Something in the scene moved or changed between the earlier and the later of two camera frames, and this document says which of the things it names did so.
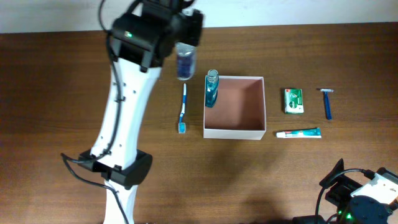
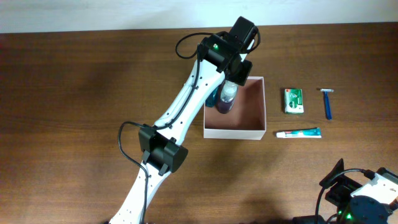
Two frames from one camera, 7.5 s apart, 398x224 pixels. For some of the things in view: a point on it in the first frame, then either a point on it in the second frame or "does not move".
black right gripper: (339, 182) does not move
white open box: (239, 112) does not move
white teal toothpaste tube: (314, 132) does not move
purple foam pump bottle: (186, 61) -> (228, 96)
